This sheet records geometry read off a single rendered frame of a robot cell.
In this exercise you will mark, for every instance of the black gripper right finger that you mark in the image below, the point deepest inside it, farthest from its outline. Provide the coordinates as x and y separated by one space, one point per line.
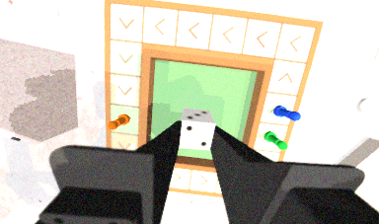
253 185

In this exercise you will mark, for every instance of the blue pawn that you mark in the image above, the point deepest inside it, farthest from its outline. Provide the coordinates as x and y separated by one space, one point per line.
281 111

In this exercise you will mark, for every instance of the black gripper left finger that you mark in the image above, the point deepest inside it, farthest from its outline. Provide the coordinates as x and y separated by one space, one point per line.
147 169

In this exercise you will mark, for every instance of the green pawn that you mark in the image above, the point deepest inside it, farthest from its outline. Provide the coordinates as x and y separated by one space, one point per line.
271 137

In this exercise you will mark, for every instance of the orange game pawn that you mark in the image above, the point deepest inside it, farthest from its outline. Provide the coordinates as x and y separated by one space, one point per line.
123 119

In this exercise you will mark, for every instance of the white die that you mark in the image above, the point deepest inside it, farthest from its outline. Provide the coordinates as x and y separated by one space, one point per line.
197 129

